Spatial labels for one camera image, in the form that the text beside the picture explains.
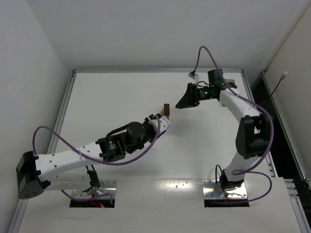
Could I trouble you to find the smoky transparent plastic container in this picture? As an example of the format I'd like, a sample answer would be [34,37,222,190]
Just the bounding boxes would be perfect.
[220,78,238,107]

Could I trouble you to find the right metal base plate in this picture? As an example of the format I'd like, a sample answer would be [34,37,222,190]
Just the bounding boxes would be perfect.
[202,179,248,200]

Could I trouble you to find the metal base plate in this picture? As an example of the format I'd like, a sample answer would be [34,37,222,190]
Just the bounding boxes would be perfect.
[202,179,248,200]
[71,180,117,200]

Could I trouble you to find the black cable with white plug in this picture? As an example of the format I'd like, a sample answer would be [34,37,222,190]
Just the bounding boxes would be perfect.
[262,71,289,107]

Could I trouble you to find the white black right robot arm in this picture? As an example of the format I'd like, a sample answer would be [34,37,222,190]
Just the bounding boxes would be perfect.
[175,69,270,190]

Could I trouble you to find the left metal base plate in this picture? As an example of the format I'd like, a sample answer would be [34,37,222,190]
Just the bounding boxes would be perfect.
[71,180,117,200]

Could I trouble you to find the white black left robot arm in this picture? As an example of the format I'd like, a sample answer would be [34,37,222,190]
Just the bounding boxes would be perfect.
[16,114,171,200]

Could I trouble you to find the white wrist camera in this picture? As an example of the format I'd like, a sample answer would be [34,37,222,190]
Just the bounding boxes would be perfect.
[156,116,171,134]
[188,71,199,82]

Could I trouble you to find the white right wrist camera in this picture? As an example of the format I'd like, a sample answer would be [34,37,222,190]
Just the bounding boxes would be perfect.
[188,71,199,82]

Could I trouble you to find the dark wood notched block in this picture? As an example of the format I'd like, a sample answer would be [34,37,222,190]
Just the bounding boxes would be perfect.
[163,103,170,117]

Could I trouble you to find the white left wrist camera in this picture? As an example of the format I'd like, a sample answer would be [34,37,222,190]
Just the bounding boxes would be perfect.
[156,116,171,134]

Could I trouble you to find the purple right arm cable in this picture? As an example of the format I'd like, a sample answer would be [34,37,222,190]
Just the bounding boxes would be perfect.
[190,46,275,202]

